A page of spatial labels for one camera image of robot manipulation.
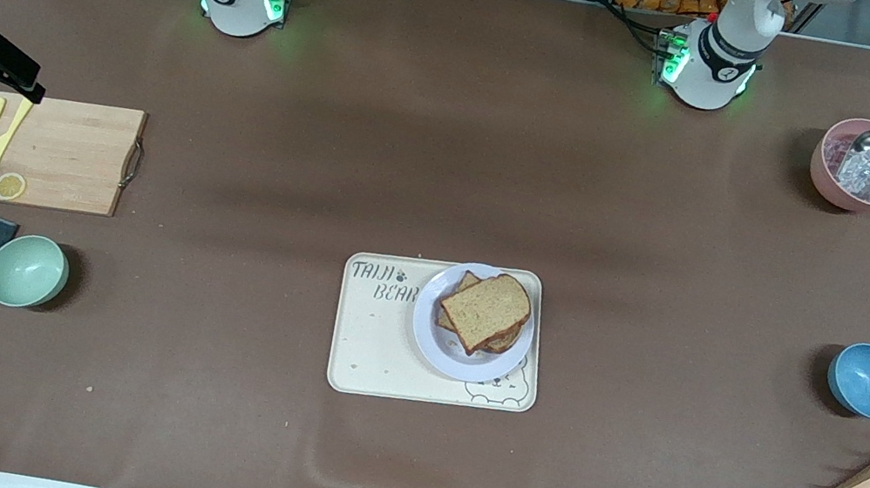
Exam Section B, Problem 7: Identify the white round plate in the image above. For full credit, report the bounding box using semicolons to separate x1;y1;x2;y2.
403;254;545;392

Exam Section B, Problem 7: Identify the cream bear print tray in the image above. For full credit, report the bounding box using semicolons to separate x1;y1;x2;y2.
323;241;557;424

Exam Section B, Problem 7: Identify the clear ice cubes pile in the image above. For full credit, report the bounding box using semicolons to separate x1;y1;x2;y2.
817;133;870;203

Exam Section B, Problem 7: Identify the yellow plastic knife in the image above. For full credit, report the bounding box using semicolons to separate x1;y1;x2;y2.
0;91;37;174

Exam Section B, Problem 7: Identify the mint green bowl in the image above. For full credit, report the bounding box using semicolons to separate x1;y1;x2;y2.
0;228;76;317

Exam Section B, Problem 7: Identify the wooden cutting board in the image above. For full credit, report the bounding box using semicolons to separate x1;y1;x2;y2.
0;86;149;226

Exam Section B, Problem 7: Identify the plain brown bread slice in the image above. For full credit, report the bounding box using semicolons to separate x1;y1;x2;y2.
432;264;538;363

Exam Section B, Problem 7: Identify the pink bowl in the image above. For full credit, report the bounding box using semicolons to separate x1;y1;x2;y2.
802;112;870;216

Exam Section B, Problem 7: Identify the lemon slice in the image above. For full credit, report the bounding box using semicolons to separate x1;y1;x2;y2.
0;170;30;204

